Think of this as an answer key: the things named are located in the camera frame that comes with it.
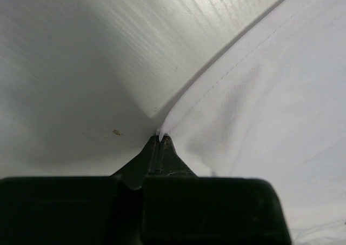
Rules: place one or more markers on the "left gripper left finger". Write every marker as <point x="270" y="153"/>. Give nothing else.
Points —
<point x="71" y="209"/>

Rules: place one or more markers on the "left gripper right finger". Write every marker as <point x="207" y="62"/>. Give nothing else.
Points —
<point x="181" y="208"/>

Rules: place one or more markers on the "white t shirt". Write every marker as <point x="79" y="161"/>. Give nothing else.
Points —
<point x="273" y="107"/>

